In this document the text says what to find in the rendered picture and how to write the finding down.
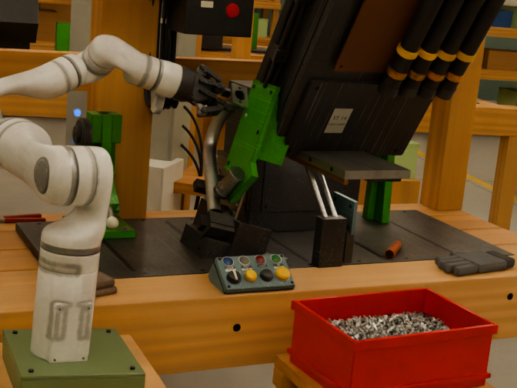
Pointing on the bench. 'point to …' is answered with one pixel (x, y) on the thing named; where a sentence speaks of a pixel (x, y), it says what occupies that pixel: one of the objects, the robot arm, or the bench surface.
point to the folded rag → (105, 285)
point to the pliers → (22, 218)
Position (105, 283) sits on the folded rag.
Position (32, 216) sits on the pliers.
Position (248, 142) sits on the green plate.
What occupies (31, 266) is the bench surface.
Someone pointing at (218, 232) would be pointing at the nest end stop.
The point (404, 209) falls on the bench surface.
